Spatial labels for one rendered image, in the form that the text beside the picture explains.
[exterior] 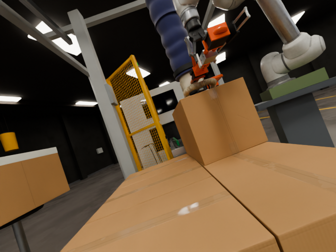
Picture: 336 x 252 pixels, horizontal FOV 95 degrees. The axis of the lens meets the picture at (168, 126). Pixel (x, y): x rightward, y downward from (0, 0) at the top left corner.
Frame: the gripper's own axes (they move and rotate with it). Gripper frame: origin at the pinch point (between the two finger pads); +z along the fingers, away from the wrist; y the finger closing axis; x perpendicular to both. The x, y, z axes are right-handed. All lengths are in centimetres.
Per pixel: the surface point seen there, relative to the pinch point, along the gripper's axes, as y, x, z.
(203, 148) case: 16.3, -9.2, 43.3
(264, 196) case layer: 13, 37, 53
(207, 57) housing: 2.3, 8.5, 2.5
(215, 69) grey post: -153, -362, -93
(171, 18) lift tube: 1, -31, -48
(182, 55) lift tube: 2.6, -31.4, -20.5
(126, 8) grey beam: 27, -200, -216
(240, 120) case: -9.9, -11.2, 36.4
